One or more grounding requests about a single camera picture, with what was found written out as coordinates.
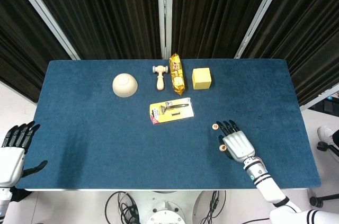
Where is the grey metal partition frame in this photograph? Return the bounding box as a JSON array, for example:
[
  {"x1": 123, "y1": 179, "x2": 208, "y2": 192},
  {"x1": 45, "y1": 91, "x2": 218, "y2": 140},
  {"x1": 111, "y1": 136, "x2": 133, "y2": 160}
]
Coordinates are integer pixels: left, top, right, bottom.
[
  {"x1": 5, "y1": 0, "x2": 81, "y2": 61},
  {"x1": 156, "y1": 0, "x2": 174, "y2": 59},
  {"x1": 234, "y1": 0, "x2": 291, "y2": 60},
  {"x1": 299, "y1": 83, "x2": 339, "y2": 111}
]

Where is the blue fabric table mat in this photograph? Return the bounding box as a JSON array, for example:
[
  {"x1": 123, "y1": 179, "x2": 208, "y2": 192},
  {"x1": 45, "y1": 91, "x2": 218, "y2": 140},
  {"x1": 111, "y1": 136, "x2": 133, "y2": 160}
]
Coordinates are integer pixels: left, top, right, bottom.
[{"x1": 15, "y1": 59, "x2": 322, "y2": 190}]

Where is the yellow foam cube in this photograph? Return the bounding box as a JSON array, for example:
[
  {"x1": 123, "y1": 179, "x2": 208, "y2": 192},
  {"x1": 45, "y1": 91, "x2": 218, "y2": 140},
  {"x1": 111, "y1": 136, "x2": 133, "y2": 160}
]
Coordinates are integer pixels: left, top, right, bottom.
[{"x1": 191, "y1": 67, "x2": 212, "y2": 91}]

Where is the white sneaker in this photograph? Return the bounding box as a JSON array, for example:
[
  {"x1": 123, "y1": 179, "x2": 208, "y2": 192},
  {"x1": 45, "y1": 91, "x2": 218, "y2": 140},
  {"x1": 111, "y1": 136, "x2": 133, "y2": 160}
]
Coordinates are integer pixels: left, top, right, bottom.
[{"x1": 317, "y1": 125, "x2": 336, "y2": 143}]

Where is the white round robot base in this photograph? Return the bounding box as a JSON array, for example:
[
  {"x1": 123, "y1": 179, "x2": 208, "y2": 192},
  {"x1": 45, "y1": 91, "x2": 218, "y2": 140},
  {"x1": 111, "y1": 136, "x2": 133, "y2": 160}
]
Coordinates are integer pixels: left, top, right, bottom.
[{"x1": 131, "y1": 190, "x2": 205, "y2": 224}]

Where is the black office chair base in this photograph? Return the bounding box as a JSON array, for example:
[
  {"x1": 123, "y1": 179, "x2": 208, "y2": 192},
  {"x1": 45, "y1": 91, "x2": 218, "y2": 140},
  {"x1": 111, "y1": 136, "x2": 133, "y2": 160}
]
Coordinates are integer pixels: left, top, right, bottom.
[{"x1": 309, "y1": 140, "x2": 339, "y2": 208}]

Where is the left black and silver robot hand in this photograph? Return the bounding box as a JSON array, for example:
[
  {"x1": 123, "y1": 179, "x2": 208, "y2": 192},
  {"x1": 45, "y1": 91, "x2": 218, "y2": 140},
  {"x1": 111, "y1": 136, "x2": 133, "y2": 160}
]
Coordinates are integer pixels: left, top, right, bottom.
[{"x1": 0, "y1": 121, "x2": 49, "y2": 188}]

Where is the wooden toy hammer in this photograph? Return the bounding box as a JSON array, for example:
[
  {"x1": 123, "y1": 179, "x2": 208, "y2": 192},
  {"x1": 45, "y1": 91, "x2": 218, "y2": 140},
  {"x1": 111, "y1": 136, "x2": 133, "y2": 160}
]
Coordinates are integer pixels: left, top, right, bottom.
[{"x1": 152, "y1": 65, "x2": 170, "y2": 92}]

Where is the yellow snack packet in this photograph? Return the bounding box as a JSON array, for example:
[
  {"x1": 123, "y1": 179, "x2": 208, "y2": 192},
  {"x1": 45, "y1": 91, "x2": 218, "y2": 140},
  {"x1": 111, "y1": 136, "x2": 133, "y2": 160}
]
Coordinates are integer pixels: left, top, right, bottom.
[{"x1": 168, "y1": 52, "x2": 186, "y2": 96}]

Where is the cream upturned bowl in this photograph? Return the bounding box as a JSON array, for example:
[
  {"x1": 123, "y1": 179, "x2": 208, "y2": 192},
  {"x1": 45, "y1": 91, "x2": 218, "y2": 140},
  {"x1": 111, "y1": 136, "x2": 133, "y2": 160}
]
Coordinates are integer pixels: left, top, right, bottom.
[{"x1": 112, "y1": 73, "x2": 139, "y2": 98}]

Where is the black pleated curtain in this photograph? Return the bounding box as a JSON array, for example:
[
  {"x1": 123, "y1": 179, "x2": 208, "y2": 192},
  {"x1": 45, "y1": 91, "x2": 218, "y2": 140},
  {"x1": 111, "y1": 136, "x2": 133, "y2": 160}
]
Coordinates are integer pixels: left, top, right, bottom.
[
  {"x1": 22, "y1": 0, "x2": 163, "y2": 60},
  {"x1": 0, "y1": 0, "x2": 73, "y2": 103},
  {"x1": 241, "y1": 0, "x2": 339, "y2": 107},
  {"x1": 172, "y1": 0, "x2": 279, "y2": 59}
]

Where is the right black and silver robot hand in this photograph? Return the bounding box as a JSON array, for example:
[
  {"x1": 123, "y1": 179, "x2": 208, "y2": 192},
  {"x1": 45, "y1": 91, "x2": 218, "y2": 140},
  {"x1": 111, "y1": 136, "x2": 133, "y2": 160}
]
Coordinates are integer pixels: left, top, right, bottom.
[{"x1": 216, "y1": 120, "x2": 256, "y2": 163}]

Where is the black cable bundle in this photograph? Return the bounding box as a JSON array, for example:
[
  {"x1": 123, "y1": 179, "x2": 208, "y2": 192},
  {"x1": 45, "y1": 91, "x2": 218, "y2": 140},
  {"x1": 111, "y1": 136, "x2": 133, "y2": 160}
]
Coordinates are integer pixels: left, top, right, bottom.
[
  {"x1": 104, "y1": 191, "x2": 140, "y2": 224},
  {"x1": 199, "y1": 190, "x2": 227, "y2": 224}
]

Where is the dark box with blue label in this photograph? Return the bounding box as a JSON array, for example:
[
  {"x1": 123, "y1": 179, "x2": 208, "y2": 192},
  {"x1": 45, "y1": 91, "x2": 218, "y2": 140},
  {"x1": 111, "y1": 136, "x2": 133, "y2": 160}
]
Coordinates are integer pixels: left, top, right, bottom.
[{"x1": 314, "y1": 93, "x2": 339, "y2": 115}]

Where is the razor blister pack yellow card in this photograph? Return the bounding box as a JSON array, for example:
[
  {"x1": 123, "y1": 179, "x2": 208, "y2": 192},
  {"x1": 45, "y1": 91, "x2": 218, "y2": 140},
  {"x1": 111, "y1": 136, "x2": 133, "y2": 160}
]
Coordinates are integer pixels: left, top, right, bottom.
[{"x1": 149, "y1": 97, "x2": 196, "y2": 126}]

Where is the black trouser leg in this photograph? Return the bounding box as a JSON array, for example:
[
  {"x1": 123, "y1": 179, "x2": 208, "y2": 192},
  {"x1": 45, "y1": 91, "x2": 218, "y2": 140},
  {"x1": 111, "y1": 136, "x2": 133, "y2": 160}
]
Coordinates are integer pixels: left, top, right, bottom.
[{"x1": 10, "y1": 188, "x2": 34, "y2": 201}]

